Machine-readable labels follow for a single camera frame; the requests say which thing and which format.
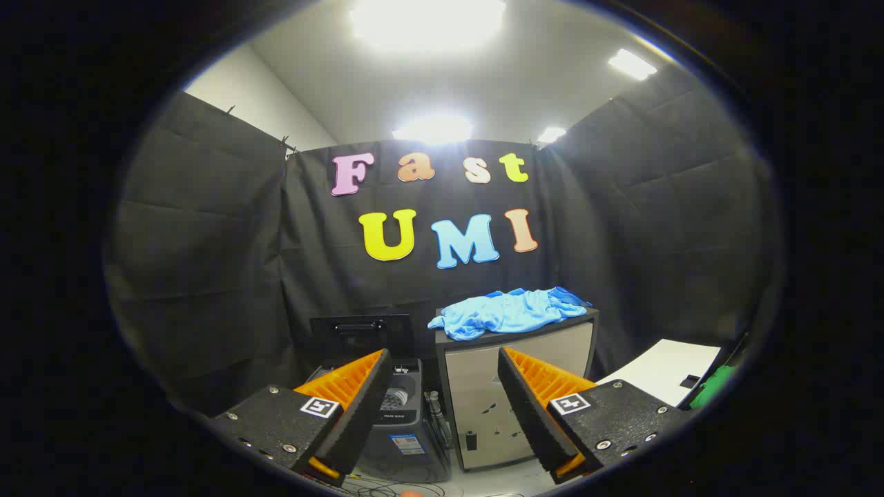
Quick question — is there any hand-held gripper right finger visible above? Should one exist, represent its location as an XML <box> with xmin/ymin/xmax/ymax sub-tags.
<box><xmin>497</xmin><ymin>347</ymin><xmax>693</xmax><ymax>484</ymax></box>

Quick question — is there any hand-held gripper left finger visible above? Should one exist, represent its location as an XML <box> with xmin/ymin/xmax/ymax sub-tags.
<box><xmin>207</xmin><ymin>349</ymin><xmax>393</xmax><ymax>487</ymax></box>

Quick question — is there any grey washing machine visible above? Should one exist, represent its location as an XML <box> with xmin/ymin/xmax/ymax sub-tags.
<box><xmin>304</xmin><ymin>358</ymin><xmax>453</xmax><ymax>484</ymax></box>

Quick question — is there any dark washing machine lid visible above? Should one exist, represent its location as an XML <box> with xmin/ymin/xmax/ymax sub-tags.
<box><xmin>309</xmin><ymin>314</ymin><xmax>415</xmax><ymax>360</ymax></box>

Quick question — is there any light blue polo shirt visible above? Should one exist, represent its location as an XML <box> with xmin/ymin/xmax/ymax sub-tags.
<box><xmin>427</xmin><ymin>286</ymin><xmax>593</xmax><ymax>342</ymax></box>

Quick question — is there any grey cabinet with pale door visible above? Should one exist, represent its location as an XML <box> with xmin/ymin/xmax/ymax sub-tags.
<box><xmin>434</xmin><ymin>307</ymin><xmax>600</xmax><ymax>472</ymax></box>

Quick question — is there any white flat board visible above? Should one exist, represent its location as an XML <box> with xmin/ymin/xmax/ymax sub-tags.
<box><xmin>595</xmin><ymin>338</ymin><xmax>722</xmax><ymax>408</ymax></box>

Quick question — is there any green object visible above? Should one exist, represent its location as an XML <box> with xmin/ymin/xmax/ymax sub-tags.
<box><xmin>689</xmin><ymin>364</ymin><xmax>738</xmax><ymax>409</ymax></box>

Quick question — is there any black backdrop cloth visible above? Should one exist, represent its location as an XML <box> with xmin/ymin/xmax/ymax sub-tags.
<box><xmin>104</xmin><ymin>62</ymin><xmax>785</xmax><ymax>415</ymax></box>

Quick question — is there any grey hose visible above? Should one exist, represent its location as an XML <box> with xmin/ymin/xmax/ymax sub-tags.
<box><xmin>425</xmin><ymin>390</ymin><xmax>451</xmax><ymax>444</ymax></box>

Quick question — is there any tangle of black floor cables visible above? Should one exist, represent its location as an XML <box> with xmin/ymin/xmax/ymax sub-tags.
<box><xmin>345</xmin><ymin>469</ymin><xmax>450</xmax><ymax>497</ymax></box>

